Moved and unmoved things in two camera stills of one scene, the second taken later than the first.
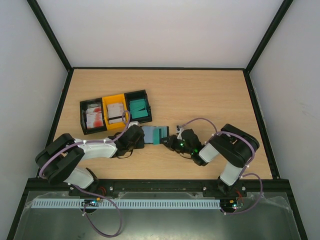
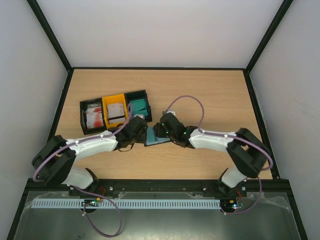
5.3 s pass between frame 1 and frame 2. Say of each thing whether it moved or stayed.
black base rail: stayed
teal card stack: stayed
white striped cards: stayed
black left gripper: moved
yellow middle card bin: stayed
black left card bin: stayed
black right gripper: moved
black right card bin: stayed
